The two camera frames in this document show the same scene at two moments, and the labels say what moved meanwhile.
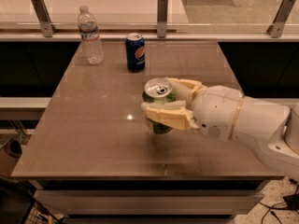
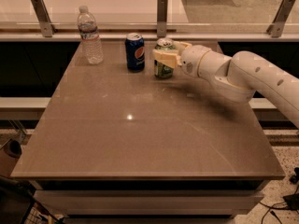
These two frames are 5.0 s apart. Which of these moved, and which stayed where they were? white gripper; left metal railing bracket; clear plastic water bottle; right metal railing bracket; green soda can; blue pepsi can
Moved: green soda can; white gripper
Stayed: right metal railing bracket; clear plastic water bottle; blue pepsi can; left metal railing bracket
